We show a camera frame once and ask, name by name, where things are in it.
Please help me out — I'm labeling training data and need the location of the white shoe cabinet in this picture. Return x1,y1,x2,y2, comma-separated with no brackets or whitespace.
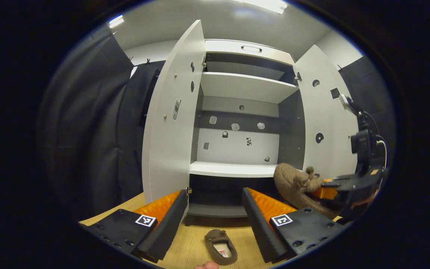
189,39,307,218

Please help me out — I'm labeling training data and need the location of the black backdrop cloth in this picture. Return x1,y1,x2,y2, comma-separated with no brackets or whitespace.
38,32,165,221
337,55,396,176

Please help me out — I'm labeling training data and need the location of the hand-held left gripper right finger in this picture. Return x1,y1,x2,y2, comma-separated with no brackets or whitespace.
242,187,344,264

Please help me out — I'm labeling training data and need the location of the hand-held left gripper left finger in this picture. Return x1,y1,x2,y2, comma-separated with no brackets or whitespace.
79,189,188,264

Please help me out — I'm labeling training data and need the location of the ceiling light panel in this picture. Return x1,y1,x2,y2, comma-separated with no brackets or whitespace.
234,0,288,15

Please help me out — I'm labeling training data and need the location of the brown fuzzy shoe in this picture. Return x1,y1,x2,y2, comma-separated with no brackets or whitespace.
204,229,238,266
274,163,340,220

